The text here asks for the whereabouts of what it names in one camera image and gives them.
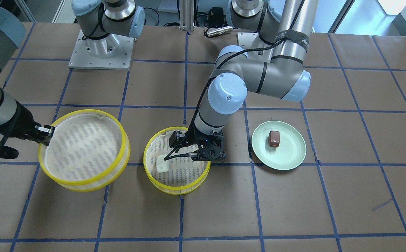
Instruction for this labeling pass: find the large yellow steamer basket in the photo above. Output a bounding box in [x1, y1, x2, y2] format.
[38, 110, 131, 192]

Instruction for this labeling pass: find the small yellow steamer basket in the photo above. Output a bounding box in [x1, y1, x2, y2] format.
[143, 127, 211, 195]

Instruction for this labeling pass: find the black power adapter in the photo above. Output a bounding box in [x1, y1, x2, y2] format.
[209, 7, 224, 19]

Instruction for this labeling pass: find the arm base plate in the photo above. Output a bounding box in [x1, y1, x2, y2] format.
[68, 31, 136, 70]
[237, 32, 258, 49]

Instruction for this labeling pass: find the light green plate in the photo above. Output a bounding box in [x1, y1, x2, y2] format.
[251, 121, 307, 170]

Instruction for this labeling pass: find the silver cylindrical connector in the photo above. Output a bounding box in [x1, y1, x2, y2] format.
[204, 26, 233, 38]

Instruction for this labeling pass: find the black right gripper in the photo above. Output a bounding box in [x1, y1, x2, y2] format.
[0, 116, 55, 159]

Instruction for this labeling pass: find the brown steamed bun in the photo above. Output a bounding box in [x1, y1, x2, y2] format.
[268, 130, 280, 148]

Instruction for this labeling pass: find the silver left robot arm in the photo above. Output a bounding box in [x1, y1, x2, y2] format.
[182, 0, 318, 161]

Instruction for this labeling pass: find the white steamed bun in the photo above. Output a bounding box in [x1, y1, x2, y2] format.
[156, 154, 170, 173]

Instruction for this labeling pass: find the aluminium frame post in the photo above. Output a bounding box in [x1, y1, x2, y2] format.
[178, 0, 195, 34]

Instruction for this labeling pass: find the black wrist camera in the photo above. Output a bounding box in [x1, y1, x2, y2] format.
[168, 130, 188, 149]

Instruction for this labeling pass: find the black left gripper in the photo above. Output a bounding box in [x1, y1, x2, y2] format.
[191, 129, 227, 161]

